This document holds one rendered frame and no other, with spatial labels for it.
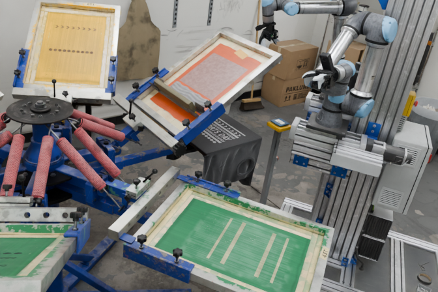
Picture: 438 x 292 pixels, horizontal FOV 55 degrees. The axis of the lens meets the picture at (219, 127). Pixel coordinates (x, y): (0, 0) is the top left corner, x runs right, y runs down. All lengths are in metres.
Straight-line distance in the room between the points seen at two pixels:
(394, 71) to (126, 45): 2.84
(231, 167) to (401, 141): 1.04
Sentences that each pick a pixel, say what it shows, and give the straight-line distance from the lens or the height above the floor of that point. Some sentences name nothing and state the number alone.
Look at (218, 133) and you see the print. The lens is 2.83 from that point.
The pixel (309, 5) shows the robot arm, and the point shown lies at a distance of 2.68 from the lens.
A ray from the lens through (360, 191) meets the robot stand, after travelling 2.87.
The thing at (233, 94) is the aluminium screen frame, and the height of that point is 1.35.
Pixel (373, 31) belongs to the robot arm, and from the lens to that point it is 2.26.
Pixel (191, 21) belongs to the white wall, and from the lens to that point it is 4.98.
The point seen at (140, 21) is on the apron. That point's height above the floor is 1.17.
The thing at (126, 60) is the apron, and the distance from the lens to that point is 4.58.
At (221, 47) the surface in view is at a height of 1.47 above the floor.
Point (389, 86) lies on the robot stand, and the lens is 2.57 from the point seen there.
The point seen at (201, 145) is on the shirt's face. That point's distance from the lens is 2.66.
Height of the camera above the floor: 2.24
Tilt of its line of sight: 26 degrees down
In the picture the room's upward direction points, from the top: 8 degrees clockwise
